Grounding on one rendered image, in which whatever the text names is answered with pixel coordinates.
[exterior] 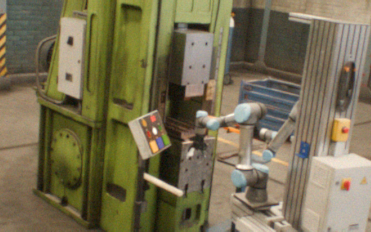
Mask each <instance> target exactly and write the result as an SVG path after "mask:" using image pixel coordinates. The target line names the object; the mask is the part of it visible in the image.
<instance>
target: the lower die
mask: <svg viewBox="0 0 371 232"><path fill-rule="evenodd" d="M165 117H167V118H168V119H172V120H174V121H175V122H179V123H181V124H184V125H186V126H190V127H192V128H194V130H191V128H188V127H185V126H183V125H180V124H177V123H174V122H171V121H170V120H168V119H165V122H167V123H168V124H169V123H171V125H175V127H176V126H179V129H178V127H176V130H175V127H174V126H172V135H174V134H175V136H178V137H181V138H183V139H185V140H186V139H188V138H190V137H193V136H195V127H194V126H192V125H189V124H186V123H183V122H180V121H179V120H176V119H173V118H171V117H168V116H165ZM167 123H165V124H164V129H166V131H167V126H168V125H167ZM171 125H170V124H169V127H168V132H169V133H171Z"/></svg>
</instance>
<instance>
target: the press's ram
mask: <svg viewBox="0 0 371 232"><path fill-rule="evenodd" d="M213 39H214V34H211V33H207V32H201V31H197V30H195V29H191V28H187V30H175V29H173V43H172V50H171V65H170V73H169V82H172V83H175V84H179V85H187V84H202V83H203V84H204V83H208V82H209V70H210V63H211V58H212V51H213Z"/></svg>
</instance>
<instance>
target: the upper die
mask: <svg viewBox="0 0 371 232"><path fill-rule="evenodd" d="M168 92H171V93H174V94H177V95H181V96H184V97H190V96H197V95H203V94H204V84H203V83H202V84H187V85H179V84H175V83H172V82H169V86H168Z"/></svg>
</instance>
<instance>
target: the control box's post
mask: <svg viewBox="0 0 371 232"><path fill-rule="evenodd" d="M145 164H146V160H145V159H143V158H142V157H141V154H140V151H139V158H138V177H137V193H136V201H137V202H140V201H142V194H143V185H144V170H145ZM140 209H141V203H140V204H137V203H136V202H135V217H134V225H133V232H139V225H140Z"/></svg>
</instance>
